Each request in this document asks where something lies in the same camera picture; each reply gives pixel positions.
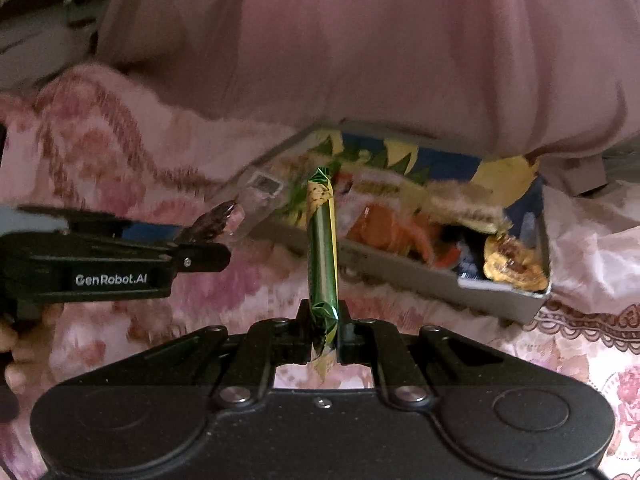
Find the green stick packet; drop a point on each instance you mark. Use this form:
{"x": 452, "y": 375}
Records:
{"x": 322, "y": 240}

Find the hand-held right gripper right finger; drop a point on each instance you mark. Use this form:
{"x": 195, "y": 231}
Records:
{"x": 350, "y": 340}

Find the dark brown snack packet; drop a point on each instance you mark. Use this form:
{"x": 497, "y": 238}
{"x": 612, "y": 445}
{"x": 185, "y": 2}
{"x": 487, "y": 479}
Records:
{"x": 217, "y": 217}

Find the green white pouch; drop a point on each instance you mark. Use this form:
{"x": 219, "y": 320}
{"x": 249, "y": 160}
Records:
{"x": 360, "y": 185}

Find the blue yellow printed box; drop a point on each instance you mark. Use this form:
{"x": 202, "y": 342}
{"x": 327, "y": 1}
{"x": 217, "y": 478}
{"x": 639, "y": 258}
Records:
{"x": 500, "y": 300}

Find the person's left hand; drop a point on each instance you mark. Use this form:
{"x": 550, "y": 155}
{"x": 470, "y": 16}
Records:
{"x": 35, "y": 350}

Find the orange snack packet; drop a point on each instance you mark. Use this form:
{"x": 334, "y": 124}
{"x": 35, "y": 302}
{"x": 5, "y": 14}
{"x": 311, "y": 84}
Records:
{"x": 385, "y": 232}

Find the pink curtain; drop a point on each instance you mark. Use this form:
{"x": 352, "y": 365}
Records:
{"x": 350, "y": 50}

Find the grey pillow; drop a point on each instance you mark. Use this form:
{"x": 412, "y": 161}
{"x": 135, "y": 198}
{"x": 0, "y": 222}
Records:
{"x": 35, "y": 55}

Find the gold candy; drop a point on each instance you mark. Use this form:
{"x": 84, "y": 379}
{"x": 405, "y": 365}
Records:
{"x": 510, "y": 260}

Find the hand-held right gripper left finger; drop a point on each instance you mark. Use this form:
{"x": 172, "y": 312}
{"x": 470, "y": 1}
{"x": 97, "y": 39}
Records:
{"x": 302, "y": 335}

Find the pink floral blanket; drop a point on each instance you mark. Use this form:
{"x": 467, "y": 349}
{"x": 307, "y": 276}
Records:
{"x": 125, "y": 160}

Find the clear nut packet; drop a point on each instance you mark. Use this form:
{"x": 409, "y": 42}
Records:
{"x": 260, "y": 200}

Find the noodle cake packet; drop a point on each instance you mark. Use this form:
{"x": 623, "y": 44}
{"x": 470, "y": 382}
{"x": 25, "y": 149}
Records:
{"x": 460, "y": 202}

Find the dark blue sachet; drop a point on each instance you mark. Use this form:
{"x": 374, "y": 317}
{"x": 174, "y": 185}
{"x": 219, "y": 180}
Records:
{"x": 467, "y": 260}

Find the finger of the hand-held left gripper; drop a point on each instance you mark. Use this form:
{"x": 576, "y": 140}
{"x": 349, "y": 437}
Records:
{"x": 100, "y": 220}
{"x": 200, "y": 257}

